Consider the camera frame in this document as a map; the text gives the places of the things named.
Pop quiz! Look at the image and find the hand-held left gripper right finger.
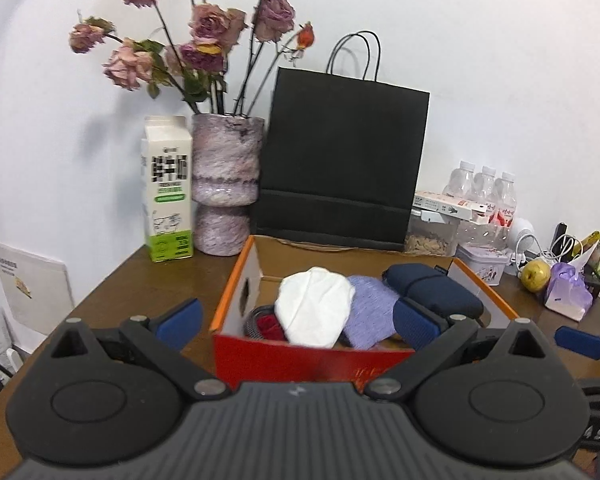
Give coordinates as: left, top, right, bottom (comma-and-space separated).
366, 297, 557, 403

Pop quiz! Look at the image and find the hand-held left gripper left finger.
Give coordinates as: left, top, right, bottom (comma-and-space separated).
49, 297, 232, 403

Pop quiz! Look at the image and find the navy blue pouch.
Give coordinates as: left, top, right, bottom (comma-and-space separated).
381, 262, 485, 331

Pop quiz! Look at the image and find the purple dish cloth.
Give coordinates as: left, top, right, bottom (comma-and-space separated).
341, 275, 401, 350

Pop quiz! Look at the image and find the grey braided cable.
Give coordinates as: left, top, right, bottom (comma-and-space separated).
242, 304, 281, 341

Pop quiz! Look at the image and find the white cloth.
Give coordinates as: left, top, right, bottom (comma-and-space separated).
274, 266, 357, 347

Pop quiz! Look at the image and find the red cardboard box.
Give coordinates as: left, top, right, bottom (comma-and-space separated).
210, 234, 521, 393

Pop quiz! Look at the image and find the purple tissue pack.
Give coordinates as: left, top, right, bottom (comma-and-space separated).
545, 261, 593, 322

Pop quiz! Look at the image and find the yellow green apple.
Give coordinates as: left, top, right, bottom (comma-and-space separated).
520, 259, 552, 292

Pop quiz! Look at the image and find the clear plastic food container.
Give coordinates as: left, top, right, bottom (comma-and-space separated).
405, 208, 461, 256

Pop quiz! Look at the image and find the colourful snack packet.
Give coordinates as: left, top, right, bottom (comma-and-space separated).
577, 231, 600, 278

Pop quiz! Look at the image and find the small white fan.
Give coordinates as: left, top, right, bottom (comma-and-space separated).
510, 217, 538, 261

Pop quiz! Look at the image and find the white green milk carton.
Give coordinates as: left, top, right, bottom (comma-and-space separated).
140, 116, 196, 263

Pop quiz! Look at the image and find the flat white red box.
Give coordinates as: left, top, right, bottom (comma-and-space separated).
412, 191, 498, 221

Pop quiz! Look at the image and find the purple marbled vase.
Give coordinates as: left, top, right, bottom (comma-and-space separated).
190, 113, 266, 257

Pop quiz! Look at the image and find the black paper bag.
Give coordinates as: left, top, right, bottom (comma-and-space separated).
252, 31, 431, 253

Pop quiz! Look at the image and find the dried rose bouquet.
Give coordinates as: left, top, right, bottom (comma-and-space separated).
69, 0, 316, 116

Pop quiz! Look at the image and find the white charging cable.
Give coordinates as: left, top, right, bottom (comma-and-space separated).
512, 235, 586, 266

